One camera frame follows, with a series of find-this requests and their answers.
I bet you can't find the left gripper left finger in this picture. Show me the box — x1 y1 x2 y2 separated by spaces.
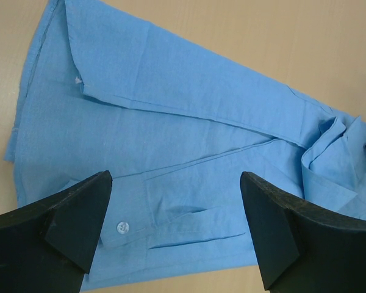
0 171 112 292

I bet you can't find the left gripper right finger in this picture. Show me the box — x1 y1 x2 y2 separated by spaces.
240 172 366 292

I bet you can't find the blue long sleeve shirt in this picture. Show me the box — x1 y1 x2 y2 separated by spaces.
5 1 366 291

